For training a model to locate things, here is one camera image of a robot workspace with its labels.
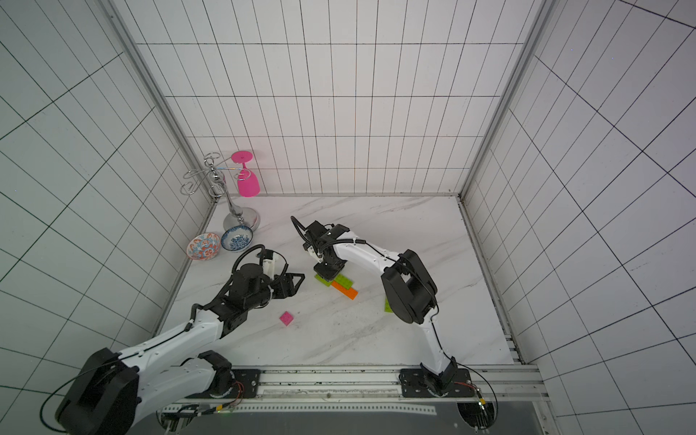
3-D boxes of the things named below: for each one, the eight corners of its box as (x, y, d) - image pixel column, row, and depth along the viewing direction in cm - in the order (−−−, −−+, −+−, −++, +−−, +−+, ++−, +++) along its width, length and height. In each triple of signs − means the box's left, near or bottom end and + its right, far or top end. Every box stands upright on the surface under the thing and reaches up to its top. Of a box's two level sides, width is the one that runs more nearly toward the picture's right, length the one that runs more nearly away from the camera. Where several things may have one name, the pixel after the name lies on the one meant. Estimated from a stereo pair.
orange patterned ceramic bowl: (186, 260, 99) (181, 256, 97) (196, 237, 106) (193, 232, 103) (215, 260, 99) (211, 256, 97) (223, 237, 106) (220, 232, 103)
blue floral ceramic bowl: (221, 251, 101) (217, 246, 99) (229, 230, 108) (226, 225, 106) (248, 251, 101) (245, 246, 99) (254, 230, 108) (252, 225, 106)
